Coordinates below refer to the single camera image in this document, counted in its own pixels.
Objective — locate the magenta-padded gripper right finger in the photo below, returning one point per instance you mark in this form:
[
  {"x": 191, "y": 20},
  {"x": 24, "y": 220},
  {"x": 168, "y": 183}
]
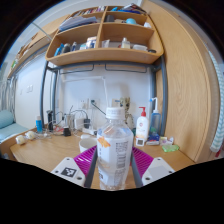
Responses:
[{"x": 143, "y": 161}]

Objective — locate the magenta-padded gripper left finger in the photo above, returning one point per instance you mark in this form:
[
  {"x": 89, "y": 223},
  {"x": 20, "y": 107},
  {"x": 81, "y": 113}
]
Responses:
[{"x": 83, "y": 160}]

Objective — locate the clear plastic water bottle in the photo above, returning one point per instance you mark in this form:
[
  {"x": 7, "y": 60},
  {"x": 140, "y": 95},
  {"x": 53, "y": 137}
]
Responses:
[{"x": 115, "y": 150}]

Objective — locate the white cup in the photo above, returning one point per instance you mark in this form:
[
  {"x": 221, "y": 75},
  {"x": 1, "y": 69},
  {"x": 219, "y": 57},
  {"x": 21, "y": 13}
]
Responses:
[{"x": 86, "y": 145}]

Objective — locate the small white clock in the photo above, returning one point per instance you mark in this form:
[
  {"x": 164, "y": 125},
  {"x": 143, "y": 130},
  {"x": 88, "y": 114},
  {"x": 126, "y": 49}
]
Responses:
[{"x": 140, "y": 142}]

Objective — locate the small white oval object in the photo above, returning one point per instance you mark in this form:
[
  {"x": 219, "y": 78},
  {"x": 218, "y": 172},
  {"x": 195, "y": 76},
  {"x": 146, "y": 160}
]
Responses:
[{"x": 85, "y": 136}]

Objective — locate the dark blue box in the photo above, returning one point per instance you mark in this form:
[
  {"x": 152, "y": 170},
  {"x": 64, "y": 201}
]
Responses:
[{"x": 153, "y": 138}]

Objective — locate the white power strip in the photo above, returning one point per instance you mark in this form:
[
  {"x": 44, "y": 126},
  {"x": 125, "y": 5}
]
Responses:
[{"x": 89, "y": 131}]

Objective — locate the green packet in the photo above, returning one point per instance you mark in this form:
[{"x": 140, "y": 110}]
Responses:
[{"x": 170, "y": 148}]

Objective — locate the pink white packet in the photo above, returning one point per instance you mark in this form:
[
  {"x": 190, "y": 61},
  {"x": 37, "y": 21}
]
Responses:
[{"x": 166, "y": 140}]

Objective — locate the black charger block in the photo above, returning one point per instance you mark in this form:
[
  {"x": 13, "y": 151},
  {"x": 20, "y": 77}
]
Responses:
[{"x": 67, "y": 131}]

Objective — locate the white pump bottle red top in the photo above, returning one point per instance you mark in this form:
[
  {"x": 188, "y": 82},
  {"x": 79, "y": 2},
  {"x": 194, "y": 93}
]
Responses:
[{"x": 142, "y": 128}]

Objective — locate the white charger block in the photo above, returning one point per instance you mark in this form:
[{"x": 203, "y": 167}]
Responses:
[{"x": 79, "y": 124}]

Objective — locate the blue spray bottle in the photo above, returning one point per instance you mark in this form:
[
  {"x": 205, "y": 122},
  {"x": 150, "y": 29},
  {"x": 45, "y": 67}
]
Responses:
[{"x": 155, "y": 121}]

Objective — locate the black upright shaver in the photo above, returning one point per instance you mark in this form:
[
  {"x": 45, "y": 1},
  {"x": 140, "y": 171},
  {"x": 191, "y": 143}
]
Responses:
[{"x": 50, "y": 120}]

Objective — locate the small blue bottle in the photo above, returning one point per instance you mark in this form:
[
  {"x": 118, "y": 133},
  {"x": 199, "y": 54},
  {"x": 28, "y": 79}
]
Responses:
[{"x": 39, "y": 126}]

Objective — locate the wooden tree figurine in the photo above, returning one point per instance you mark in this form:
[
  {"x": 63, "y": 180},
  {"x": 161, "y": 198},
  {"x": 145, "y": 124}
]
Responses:
[{"x": 126, "y": 104}]

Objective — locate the light blue bedding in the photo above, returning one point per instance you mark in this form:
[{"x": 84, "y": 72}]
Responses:
[{"x": 8, "y": 125}]

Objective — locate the green striped white towel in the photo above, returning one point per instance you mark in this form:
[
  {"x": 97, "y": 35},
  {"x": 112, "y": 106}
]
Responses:
[{"x": 218, "y": 116}]

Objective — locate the wooden wardrobe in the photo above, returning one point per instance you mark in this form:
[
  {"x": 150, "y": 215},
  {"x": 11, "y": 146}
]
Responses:
[{"x": 190, "y": 83}]

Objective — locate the wooden shelf unit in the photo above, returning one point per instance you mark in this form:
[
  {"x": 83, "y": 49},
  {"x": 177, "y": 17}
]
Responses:
[{"x": 106, "y": 55}]

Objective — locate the grey metal desk frame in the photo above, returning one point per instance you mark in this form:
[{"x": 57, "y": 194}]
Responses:
[{"x": 163, "y": 100}]

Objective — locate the long wooden bed rail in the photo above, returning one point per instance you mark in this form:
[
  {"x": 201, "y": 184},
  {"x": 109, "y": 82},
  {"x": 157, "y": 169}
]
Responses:
[{"x": 36, "y": 43}]

